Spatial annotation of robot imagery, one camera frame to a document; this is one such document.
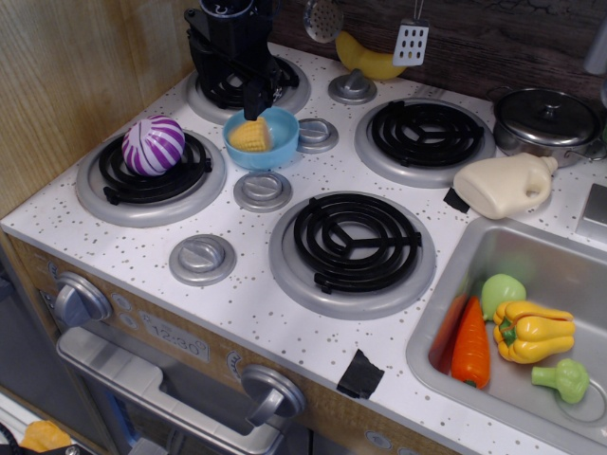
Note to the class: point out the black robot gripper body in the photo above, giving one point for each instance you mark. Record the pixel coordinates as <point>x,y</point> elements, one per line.
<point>230,37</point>

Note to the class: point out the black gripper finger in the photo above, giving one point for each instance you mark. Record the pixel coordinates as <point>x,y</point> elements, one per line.
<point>258,95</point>

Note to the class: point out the yellow toy corn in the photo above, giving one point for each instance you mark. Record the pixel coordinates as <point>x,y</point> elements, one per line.
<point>251,136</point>

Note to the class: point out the light blue plastic bowl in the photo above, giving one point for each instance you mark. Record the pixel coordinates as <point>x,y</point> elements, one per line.
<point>284,129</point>

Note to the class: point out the grey knob beside bowl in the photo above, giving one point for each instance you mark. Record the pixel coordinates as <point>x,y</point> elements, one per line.
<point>316,136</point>

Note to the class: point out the back left black burner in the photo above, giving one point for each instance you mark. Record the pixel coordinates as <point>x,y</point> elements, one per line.
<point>219,104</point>

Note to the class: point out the black burner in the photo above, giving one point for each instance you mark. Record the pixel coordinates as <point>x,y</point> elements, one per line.
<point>108,189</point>
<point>351,255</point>
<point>219,104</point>
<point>421,143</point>

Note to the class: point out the hanging perforated steel skimmer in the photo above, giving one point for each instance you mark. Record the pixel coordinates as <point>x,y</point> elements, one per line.
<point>322,20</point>

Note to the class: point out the middle grey stovetop knob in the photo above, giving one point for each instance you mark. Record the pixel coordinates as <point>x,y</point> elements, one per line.
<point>262,192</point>

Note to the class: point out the grey stovetop knob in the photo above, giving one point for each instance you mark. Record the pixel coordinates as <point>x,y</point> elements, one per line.
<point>352,89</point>
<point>262,192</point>
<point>202,260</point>

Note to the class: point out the back grey stovetop knob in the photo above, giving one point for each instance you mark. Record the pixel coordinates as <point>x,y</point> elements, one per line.
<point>352,89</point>

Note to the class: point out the purple white striped ball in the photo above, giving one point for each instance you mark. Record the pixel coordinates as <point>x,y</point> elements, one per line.
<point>152,146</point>

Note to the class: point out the yellow toy banana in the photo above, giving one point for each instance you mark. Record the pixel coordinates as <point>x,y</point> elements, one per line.
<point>374,65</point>

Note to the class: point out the hanging slotted steel spatula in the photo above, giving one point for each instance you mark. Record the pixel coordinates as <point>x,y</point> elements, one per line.
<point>412,39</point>

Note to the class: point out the back right black burner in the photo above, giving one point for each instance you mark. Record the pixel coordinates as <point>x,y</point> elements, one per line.
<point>421,143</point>

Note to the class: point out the front grey stovetop knob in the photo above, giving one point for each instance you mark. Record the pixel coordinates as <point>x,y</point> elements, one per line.
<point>202,260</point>

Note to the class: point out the front left black burner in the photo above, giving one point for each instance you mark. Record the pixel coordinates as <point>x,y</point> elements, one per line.
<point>108,189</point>

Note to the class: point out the front right black burner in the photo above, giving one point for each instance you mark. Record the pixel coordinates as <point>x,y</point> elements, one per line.
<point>351,255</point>

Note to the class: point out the black tape under jug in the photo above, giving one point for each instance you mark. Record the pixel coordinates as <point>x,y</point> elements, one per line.
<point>453,200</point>

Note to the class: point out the oven clock display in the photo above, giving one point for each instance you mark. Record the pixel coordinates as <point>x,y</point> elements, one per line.
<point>175,336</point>

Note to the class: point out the cream toy jug bottle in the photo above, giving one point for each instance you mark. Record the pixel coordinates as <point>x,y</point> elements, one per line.
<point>498,187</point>

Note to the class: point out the left silver oven dial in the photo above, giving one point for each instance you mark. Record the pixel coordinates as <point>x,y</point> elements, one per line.
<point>79,301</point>

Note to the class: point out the silver oven dial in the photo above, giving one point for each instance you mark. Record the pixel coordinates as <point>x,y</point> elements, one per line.
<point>79,301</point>
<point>272,394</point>

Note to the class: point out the steel pot with lid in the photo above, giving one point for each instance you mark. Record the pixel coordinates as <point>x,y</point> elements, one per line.
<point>546,122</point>

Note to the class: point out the right silver oven dial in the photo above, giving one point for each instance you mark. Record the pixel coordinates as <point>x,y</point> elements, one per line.
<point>272,394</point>

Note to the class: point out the black tape front edge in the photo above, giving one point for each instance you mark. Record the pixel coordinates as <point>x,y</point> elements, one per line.
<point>361,378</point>

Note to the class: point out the light green toy pear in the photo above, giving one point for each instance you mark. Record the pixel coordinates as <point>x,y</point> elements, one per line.
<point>497,289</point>

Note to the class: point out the orange toy carrot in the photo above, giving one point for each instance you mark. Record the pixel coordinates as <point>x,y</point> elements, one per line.
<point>470,361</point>

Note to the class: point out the yellow toy bell pepper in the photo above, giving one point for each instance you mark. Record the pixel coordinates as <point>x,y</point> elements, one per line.
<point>527,333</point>

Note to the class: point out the orange object bottom left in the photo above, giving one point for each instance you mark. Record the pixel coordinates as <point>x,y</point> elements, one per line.
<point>42,436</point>

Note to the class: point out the green toy broccoli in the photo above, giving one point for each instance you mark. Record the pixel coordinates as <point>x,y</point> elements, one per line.
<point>569,378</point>

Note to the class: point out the silver oven door handle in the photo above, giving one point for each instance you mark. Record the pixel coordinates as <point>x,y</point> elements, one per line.
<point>150,420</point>

